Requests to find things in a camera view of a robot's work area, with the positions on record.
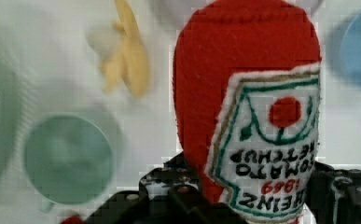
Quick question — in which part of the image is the yellow plush banana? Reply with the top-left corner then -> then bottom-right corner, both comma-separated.
99,0 -> 151,98

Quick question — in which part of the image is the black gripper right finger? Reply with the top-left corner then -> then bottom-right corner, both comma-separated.
306,162 -> 361,224

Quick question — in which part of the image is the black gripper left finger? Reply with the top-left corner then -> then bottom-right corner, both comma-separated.
84,154 -> 247,224

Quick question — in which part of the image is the green cup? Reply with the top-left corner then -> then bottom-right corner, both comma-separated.
23,116 -> 114,212

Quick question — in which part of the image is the red plush ketchup bottle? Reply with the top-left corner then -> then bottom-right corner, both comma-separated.
174,0 -> 321,224

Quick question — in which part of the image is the red strawberry toy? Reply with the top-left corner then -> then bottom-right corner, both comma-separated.
60,216 -> 84,224

